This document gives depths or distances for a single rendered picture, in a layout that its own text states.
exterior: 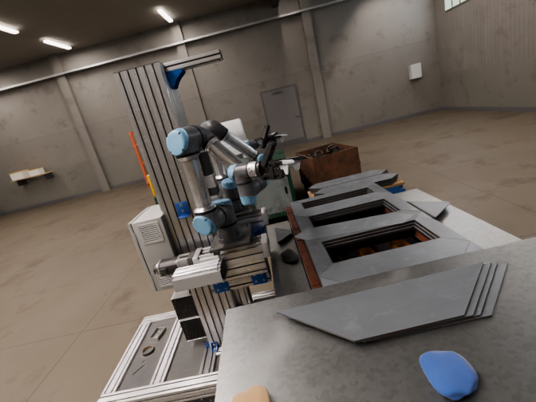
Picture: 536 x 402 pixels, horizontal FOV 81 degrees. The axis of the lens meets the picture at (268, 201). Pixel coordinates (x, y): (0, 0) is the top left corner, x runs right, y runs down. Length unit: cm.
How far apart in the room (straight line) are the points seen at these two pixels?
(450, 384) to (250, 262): 120
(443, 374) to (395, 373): 10
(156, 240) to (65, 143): 1240
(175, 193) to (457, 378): 155
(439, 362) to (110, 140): 1305
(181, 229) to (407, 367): 146
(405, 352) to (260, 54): 1165
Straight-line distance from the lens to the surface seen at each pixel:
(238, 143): 217
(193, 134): 153
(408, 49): 1324
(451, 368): 85
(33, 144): 1490
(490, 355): 93
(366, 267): 158
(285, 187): 447
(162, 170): 189
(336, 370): 88
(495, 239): 205
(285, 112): 1201
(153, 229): 194
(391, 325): 95
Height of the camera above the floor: 169
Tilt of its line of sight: 17 degrees down
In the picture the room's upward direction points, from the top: 14 degrees counter-clockwise
